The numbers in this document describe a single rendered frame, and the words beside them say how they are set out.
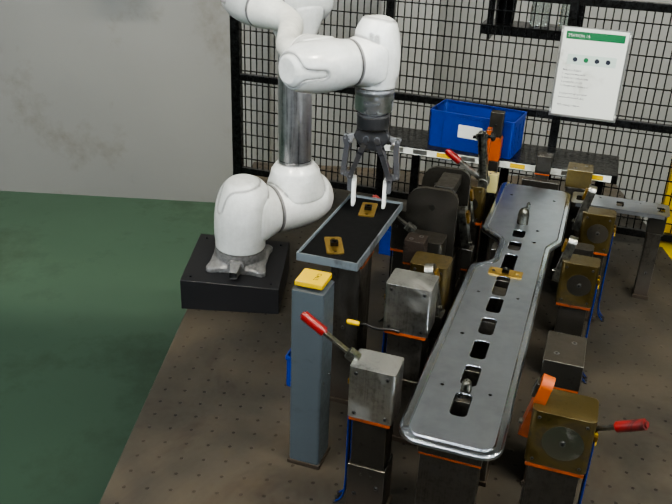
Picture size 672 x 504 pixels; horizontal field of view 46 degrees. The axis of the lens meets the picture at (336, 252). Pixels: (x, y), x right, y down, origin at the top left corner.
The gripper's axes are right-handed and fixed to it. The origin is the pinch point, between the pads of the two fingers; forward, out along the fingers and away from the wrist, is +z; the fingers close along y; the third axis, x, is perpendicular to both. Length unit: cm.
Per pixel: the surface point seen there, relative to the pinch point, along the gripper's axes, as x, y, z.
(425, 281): -23.9, 16.1, 9.3
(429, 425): -58, 20, 20
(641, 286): 59, 82, 46
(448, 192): 10.0, 18.7, 1.4
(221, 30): 263, -120, 14
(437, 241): 3.7, 17.3, 12.2
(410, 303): -27.6, 13.4, 13.0
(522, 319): -16.0, 38.3, 20.3
